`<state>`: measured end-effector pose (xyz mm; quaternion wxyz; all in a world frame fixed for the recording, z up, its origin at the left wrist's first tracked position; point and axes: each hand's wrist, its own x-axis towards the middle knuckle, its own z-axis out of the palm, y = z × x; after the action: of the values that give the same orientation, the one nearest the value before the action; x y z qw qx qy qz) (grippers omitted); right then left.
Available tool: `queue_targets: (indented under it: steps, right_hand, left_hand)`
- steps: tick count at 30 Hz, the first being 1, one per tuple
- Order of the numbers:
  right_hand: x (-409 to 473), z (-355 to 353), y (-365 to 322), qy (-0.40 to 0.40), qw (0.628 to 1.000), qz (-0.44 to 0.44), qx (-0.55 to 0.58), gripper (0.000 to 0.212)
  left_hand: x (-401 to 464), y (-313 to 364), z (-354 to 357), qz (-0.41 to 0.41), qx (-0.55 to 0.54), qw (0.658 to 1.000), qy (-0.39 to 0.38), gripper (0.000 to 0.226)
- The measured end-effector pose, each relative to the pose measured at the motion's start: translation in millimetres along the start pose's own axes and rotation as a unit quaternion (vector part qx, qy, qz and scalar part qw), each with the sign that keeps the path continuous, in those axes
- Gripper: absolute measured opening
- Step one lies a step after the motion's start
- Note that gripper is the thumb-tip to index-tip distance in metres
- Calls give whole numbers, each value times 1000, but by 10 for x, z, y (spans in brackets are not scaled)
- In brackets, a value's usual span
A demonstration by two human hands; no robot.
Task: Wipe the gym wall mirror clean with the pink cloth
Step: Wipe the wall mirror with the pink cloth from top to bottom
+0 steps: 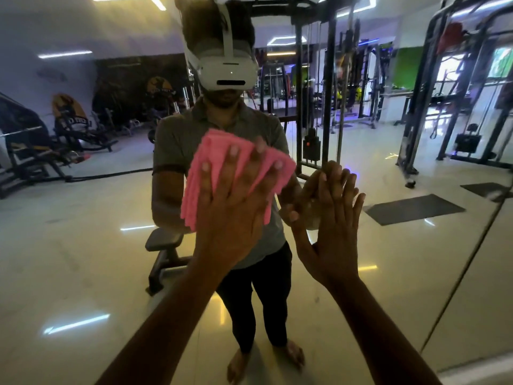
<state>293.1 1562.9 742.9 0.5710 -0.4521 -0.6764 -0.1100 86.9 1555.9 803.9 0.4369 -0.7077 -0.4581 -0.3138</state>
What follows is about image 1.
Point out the pink cloth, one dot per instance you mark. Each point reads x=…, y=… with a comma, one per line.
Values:
x=200, y=180

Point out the person's left forearm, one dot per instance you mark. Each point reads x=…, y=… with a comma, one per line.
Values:
x=160, y=332

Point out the person's right hand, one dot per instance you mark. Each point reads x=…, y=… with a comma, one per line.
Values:
x=334, y=244

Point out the person's right forearm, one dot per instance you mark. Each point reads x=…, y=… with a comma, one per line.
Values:
x=380, y=336

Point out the person's left hand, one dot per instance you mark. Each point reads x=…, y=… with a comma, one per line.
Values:
x=232, y=228

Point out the large wall mirror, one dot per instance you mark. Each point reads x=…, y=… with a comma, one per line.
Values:
x=80, y=256

